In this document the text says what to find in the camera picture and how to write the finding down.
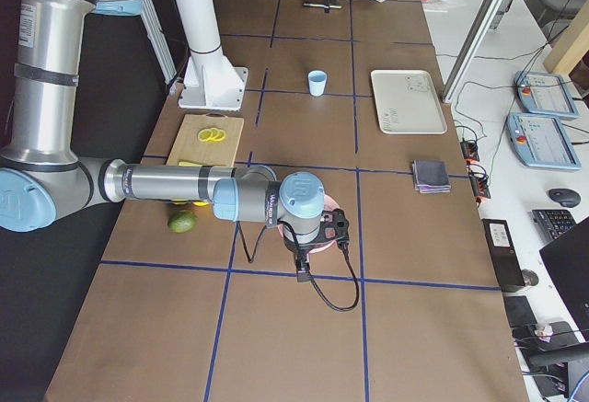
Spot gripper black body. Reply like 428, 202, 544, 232
283, 236, 319, 263

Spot steel muddler black tip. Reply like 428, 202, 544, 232
302, 2, 342, 12

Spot light blue cup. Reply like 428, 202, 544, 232
307, 70, 328, 97

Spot pink bowl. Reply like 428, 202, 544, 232
275, 193, 341, 256

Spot green avocado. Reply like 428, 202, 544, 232
167, 210, 198, 234

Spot cream bear tray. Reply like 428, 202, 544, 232
370, 70, 447, 135

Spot yellow plastic knife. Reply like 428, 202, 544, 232
178, 160, 202, 167

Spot lemon slices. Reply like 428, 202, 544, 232
197, 127, 226, 143

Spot folded grey cloth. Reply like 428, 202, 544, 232
411, 160, 451, 193

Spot wooden cutting board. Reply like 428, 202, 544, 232
167, 114, 244, 167

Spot red power strip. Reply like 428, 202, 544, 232
460, 140, 491, 205

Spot black box device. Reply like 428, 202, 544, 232
481, 219, 525, 293

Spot blue teach pendant far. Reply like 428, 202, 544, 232
514, 71, 579, 120

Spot blue teach pendant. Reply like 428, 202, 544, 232
514, 71, 579, 120
506, 113, 582, 170

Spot black keyboard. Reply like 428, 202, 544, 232
532, 209, 576, 243

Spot blue teach pendant near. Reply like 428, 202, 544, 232
506, 113, 582, 170

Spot black monitor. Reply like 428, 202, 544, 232
540, 218, 589, 339

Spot black computer mouse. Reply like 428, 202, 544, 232
547, 188, 581, 208

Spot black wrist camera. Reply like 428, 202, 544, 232
317, 208, 350, 250

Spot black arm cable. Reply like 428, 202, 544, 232
238, 217, 361, 313

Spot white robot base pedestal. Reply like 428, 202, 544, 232
175, 0, 248, 111

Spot aluminium frame post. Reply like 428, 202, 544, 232
442, 0, 503, 103

